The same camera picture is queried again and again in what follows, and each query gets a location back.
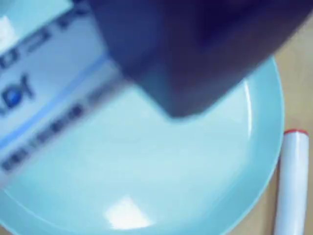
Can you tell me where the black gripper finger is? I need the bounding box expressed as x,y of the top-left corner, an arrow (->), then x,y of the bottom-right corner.
89,0 -> 313,118

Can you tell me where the blue capped white marker pen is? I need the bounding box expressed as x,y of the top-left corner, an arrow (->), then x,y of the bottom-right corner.
0,0 -> 140,177

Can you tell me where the light blue plate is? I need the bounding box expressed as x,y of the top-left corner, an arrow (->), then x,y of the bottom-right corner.
0,0 -> 286,235

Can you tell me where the red capped white marker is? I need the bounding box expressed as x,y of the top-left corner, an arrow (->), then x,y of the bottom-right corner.
273,129 -> 310,235

